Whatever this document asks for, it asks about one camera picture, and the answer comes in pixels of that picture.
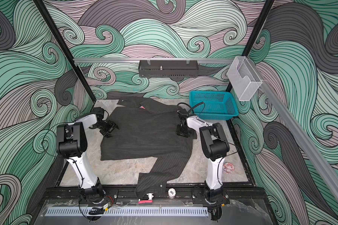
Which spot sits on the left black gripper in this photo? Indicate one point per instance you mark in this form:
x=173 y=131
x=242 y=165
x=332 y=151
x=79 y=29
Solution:
x=112 y=125

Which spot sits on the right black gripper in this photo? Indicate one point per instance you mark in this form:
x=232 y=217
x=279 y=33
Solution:
x=178 y=131

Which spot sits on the dark pinstriped long sleeve shirt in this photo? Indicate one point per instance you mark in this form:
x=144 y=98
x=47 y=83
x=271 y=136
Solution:
x=149 y=132

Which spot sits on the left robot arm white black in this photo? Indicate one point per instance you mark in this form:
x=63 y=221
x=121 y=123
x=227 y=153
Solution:
x=71 y=144

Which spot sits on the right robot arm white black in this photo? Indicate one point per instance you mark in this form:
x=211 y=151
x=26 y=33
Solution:
x=215 y=147

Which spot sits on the teal plastic basket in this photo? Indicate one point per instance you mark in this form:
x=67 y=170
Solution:
x=213 y=105

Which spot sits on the round cartoon sticker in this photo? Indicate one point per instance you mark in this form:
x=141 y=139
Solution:
x=228 y=168

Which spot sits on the small white patterned jar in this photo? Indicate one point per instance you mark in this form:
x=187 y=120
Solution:
x=171 y=193

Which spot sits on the white rabbit figurine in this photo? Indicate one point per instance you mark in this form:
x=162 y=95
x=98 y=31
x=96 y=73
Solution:
x=150 y=196

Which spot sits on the pink flat base piece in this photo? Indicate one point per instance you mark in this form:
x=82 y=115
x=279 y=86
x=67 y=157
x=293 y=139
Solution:
x=145 y=202

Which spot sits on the aluminium back rail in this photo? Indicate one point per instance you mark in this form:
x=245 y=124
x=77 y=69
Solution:
x=137 y=60

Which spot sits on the aluminium rail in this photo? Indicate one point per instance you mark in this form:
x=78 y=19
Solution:
x=277 y=96
x=137 y=60

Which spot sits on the black perforated wall tray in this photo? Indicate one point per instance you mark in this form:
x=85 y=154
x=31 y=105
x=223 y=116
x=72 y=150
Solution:
x=168 y=69

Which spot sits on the clear acrylic wall holder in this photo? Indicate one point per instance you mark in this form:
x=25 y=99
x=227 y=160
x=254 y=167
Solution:
x=244 y=77

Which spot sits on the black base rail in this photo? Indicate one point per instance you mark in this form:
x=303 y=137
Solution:
x=186 y=193

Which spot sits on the white slotted cable duct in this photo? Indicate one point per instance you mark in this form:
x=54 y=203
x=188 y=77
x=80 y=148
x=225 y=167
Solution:
x=130 y=211

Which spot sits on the aluminium right rail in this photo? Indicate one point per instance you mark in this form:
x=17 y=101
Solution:
x=277 y=96

